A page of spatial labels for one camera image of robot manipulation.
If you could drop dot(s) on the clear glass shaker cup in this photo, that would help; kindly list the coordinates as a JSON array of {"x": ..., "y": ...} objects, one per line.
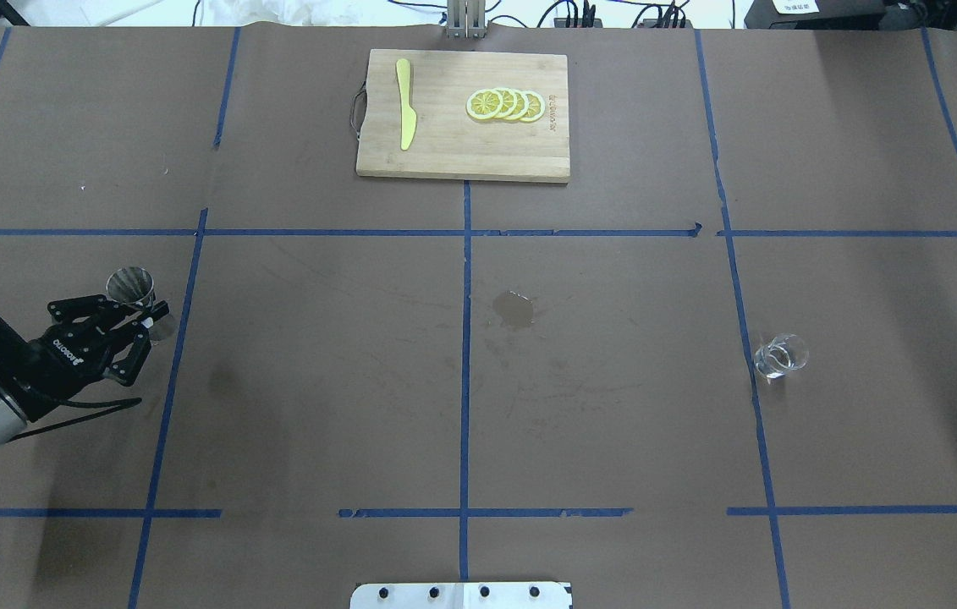
[{"x": 782, "y": 355}]

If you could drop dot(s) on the bamboo cutting board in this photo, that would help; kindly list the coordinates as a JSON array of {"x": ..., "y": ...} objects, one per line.
[{"x": 448, "y": 143}]

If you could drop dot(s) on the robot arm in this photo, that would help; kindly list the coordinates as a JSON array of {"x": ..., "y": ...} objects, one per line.
[{"x": 14, "y": 425}]

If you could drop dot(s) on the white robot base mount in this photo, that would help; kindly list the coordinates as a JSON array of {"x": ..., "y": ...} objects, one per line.
[{"x": 495, "y": 594}]

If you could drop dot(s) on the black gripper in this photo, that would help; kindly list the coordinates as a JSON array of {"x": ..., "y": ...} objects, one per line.
[{"x": 51, "y": 365}]

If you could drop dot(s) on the aluminium frame post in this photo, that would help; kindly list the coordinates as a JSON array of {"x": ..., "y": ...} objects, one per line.
[{"x": 466, "y": 19}]

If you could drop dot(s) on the yellow plastic knife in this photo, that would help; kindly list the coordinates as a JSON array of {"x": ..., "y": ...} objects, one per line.
[{"x": 408, "y": 115}]

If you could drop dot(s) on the lemon slice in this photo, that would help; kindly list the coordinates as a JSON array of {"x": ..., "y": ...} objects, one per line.
[
  {"x": 536, "y": 107},
  {"x": 522, "y": 105},
  {"x": 509, "y": 104},
  {"x": 484, "y": 104}
]

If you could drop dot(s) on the steel double jigger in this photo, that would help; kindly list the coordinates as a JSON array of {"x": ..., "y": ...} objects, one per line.
[{"x": 133, "y": 287}]

